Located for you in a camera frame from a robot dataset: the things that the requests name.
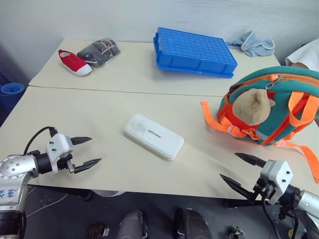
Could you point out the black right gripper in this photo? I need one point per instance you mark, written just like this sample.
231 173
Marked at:
265 189

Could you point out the red canvas shoe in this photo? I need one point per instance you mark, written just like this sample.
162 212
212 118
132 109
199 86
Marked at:
72 61

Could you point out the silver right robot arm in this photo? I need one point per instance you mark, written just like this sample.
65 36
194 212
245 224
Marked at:
309 201

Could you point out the teal and orange backpack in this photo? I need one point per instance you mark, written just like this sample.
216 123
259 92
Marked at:
281 89

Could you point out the clear bag of dark shoes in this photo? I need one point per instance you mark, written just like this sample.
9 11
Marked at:
99 52

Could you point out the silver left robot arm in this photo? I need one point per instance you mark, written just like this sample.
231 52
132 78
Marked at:
12 167

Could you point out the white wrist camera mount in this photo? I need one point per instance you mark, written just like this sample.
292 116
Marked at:
59 145
277 174

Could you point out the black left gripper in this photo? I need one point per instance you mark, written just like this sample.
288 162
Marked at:
65 162

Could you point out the person in white shirt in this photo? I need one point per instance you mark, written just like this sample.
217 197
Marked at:
305 56

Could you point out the white rectangular case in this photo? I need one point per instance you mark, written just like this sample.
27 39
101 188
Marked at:
154 137

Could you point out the blue rolled mat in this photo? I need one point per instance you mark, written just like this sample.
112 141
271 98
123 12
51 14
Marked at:
11 88

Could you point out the blue plastic crate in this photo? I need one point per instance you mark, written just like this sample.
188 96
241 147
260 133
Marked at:
194 49

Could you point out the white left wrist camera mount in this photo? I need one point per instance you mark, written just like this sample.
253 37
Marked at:
59 145

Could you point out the black rounded shape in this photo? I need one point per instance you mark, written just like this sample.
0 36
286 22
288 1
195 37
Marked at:
192 224

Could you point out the light blue towel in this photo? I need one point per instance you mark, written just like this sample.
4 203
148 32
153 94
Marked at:
256 47

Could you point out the brown plush bear toy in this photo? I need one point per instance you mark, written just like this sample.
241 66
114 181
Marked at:
251 109

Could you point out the grey rounded shape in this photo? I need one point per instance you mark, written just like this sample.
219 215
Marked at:
132 224

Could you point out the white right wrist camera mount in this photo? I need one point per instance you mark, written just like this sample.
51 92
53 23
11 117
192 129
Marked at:
277 174

